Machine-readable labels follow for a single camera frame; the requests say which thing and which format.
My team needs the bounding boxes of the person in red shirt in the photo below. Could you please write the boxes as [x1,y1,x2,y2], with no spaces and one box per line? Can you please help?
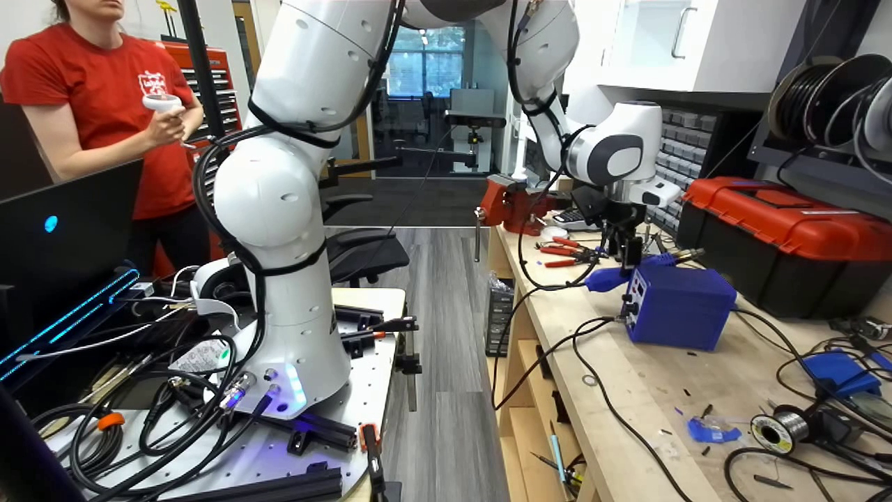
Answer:
[0,0,211,279]

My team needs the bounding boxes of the blue handled screwdriver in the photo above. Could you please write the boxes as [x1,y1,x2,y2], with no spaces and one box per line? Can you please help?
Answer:
[543,419,572,489]

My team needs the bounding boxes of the black bar clamp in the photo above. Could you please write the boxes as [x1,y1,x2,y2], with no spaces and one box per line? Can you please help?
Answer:
[331,301,424,364]

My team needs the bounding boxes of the solder wire spool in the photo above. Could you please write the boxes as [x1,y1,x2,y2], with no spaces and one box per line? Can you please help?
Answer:
[746,406,821,460]

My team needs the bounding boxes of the red and black toolbox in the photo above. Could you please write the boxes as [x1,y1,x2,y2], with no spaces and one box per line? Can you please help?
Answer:
[675,173,892,320]

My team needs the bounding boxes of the black vertical pole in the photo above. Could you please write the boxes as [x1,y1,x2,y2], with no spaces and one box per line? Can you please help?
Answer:
[175,0,229,145]

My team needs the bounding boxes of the blue rework station box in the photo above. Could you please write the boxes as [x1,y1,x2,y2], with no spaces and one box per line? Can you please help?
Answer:
[619,263,741,355]

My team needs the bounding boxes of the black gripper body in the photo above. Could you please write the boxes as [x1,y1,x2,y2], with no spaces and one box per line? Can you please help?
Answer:
[590,195,653,242]

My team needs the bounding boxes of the thin black power cable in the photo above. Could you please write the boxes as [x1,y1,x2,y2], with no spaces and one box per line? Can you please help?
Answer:
[487,279,603,414]

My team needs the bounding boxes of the black arm cable harness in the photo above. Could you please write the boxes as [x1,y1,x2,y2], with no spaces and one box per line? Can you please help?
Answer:
[191,0,408,281]

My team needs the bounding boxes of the red bench vise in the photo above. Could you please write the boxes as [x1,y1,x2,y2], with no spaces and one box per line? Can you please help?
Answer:
[476,173,564,238]

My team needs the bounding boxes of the thick black cable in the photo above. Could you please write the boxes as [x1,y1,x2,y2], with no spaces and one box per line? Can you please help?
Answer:
[565,312,703,502]

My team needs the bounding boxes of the grey filament spool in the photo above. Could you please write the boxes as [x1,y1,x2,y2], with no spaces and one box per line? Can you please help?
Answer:
[855,76,892,162]

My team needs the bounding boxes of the black aluminium extrusion bar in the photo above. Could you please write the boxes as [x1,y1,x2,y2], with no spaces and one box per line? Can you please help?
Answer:
[180,460,346,502]

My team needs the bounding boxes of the white handheld controller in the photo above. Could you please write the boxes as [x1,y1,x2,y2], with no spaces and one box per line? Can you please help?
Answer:
[136,89,190,120]

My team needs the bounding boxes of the white wall cabinet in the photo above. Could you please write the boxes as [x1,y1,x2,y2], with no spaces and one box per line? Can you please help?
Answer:
[597,0,812,97]

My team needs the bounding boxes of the black office chair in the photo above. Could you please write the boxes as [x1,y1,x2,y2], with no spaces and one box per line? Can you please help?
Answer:
[316,155,413,288]

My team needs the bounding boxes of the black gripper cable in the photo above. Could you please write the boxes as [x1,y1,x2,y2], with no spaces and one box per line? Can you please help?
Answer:
[505,0,608,293]

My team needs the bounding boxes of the black cable tangle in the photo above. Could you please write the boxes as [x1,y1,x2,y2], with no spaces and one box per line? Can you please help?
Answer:
[721,308,892,502]

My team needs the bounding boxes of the blue white small parts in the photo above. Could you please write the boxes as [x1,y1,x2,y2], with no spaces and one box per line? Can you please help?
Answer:
[686,417,745,447]

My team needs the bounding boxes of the small parts drawer cabinet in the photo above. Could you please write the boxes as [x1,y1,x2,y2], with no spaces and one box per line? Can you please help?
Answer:
[649,107,739,238]

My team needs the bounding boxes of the black power strip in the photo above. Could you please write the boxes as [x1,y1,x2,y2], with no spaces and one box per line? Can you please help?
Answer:
[483,274,518,364]

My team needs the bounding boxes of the person's right forearm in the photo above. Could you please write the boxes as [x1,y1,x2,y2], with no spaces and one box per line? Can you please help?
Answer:
[41,114,166,188]

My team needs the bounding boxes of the wooden workbench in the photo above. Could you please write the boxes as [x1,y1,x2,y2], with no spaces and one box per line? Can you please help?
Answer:
[476,220,892,502]

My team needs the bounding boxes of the red handled pliers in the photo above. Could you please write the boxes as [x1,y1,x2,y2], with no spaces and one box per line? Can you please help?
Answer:
[534,234,608,274]

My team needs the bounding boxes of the red tool cabinet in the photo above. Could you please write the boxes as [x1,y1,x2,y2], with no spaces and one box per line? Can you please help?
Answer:
[158,36,236,157]

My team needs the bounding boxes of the person's right hand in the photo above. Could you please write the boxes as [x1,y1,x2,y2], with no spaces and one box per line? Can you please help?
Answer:
[141,97,194,152]

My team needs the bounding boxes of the black laptop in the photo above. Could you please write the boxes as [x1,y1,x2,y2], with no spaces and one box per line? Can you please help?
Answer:
[0,157,148,393]

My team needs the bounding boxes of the dark spool rack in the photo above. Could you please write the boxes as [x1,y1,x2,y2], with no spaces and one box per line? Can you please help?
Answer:
[745,143,892,226]

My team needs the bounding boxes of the black cable bundle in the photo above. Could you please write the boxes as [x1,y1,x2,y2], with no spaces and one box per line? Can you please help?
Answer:
[24,277,274,502]

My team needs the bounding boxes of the black cable loop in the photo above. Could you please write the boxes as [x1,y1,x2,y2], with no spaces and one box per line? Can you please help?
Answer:
[721,443,845,502]

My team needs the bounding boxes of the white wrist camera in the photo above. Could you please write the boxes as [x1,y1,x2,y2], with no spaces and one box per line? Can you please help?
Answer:
[639,173,686,212]

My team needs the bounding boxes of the white robot mounting table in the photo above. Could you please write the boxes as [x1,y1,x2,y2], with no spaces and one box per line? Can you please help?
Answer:
[33,286,413,502]

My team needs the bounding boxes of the orange handled bar clamp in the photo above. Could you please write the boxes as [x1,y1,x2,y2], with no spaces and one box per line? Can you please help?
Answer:
[353,421,391,502]

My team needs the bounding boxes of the black filament spool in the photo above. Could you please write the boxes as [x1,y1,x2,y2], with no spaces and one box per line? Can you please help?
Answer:
[799,50,892,155]
[770,60,842,152]

